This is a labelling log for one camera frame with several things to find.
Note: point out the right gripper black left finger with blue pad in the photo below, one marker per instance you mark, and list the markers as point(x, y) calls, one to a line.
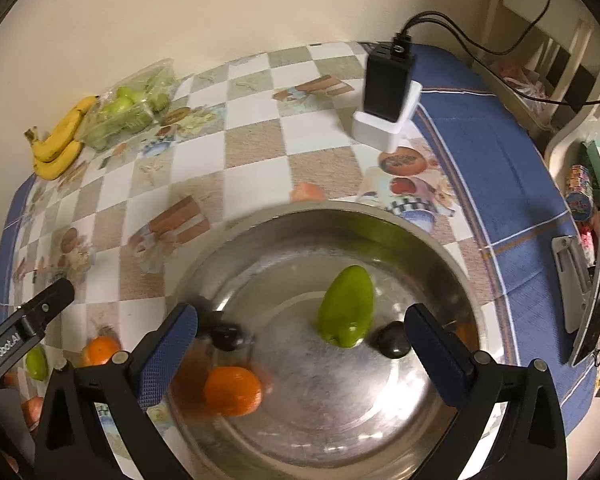
point(70, 442)

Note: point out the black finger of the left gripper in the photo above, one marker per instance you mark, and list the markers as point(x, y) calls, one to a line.
point(26, 327)

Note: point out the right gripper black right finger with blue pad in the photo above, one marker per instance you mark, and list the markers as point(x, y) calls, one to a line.
point(531, 441)

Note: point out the round green fruit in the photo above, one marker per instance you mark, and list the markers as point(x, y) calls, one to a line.
point(36, 363)

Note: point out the orange tangerine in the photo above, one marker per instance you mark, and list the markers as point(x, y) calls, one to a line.
point(100, 350)
point(232, 391)

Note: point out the oblong green fruit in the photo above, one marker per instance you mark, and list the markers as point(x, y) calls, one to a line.
point(346, 312)

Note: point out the clear box of green fruits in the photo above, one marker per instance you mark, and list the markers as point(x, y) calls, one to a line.
point(129, 107)

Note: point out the grey phone stand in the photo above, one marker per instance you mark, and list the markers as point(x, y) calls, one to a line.
point(574, 280)

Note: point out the dark cherry with stem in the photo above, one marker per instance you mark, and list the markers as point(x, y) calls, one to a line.
point(391, 341)

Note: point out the dark cherry left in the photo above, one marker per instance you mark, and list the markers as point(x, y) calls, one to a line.
point(227, 337)

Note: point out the yellow banana bunch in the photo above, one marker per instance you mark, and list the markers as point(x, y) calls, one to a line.
point(57, 152)

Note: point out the large steel bowl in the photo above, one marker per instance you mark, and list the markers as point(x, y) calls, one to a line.
point(300, 369)

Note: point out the blue cloth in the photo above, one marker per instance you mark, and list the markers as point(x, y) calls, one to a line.
point(472, 178)

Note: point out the colourful round tin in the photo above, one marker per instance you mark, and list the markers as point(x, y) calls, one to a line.
point(579, 193)

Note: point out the white box base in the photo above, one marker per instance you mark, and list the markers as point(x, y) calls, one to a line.
point(383, 135)

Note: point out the checkered patterned tablecloth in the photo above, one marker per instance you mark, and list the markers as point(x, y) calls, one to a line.
point(124, 225)

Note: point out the white chair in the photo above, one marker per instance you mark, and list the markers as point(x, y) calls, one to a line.
point(569, 45)

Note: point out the black power adapter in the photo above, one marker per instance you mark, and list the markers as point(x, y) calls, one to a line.
point(388, 77)

